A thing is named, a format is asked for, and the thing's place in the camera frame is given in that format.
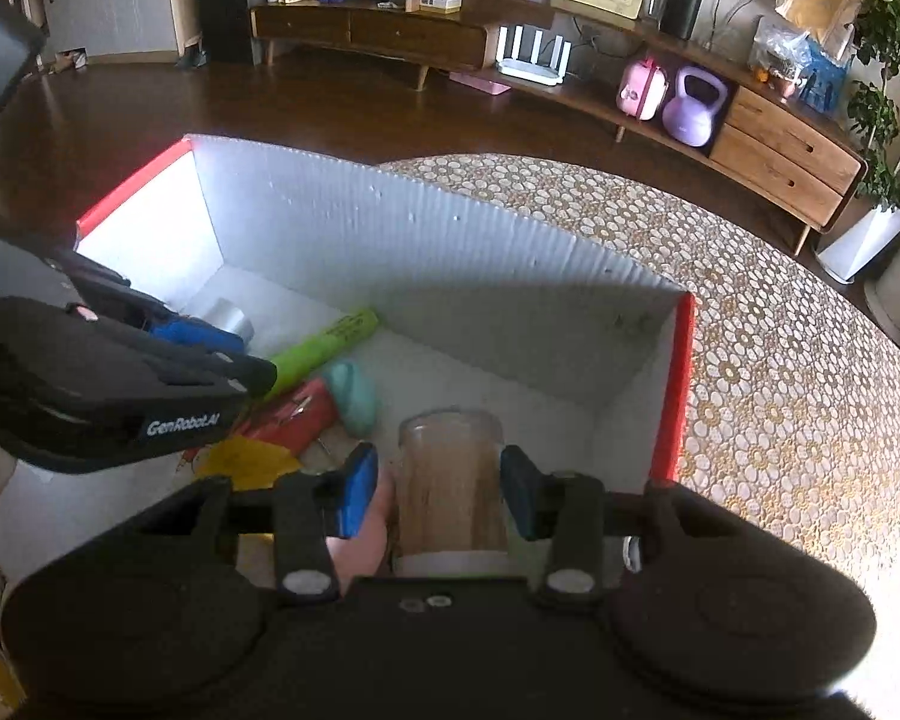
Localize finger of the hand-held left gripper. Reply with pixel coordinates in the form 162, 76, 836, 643
45, 247, 246, 355

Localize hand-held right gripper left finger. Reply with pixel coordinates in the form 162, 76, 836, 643
135, 441, 380, 605

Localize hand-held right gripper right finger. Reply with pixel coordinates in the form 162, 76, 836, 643
499, 445, 722, 610

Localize clear jar with brown contents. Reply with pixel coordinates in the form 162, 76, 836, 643
388, 408, 512, 580

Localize yellow packet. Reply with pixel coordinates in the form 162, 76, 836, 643
193, 433, 310, 494

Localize white corrugated box red edges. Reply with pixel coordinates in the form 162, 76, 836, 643
0, 133, 697, 587

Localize silver tape roll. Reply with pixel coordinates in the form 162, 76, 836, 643
193, 298, 257, 344

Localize pink rounded object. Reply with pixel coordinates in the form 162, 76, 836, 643
327, 478, 395, 583

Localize teal rounded object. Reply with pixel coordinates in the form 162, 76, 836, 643
321, 358, 381, 437

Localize red packet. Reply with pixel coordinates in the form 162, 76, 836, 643
231, 378, 340, 460

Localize green tube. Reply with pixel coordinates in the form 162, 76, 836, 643
261, 307, 381, 400

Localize black tall cabinet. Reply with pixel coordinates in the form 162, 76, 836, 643
190, 0, 257, 65

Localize pink flat box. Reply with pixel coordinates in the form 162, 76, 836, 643
448, 70, 513, 97

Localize purple kettlebell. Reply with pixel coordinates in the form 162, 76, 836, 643
661, 65, 731, 148

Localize pink toy suitcase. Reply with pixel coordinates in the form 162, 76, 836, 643
616, 58, 669, 122

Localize white planter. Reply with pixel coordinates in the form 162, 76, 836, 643
816, 202, 900, 286

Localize white router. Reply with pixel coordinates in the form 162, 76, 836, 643
494, 24, 572, 88

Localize long wooden cabinet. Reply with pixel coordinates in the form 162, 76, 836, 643
250, 0, 869, 257

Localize black speaker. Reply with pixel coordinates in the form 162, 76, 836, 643
658, 0, 705, 41

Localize clear plastic bag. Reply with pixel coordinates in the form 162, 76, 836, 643
748, 17, 815, 92

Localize tall green potted plant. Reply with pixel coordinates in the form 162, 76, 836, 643
846, 0, 900, 212

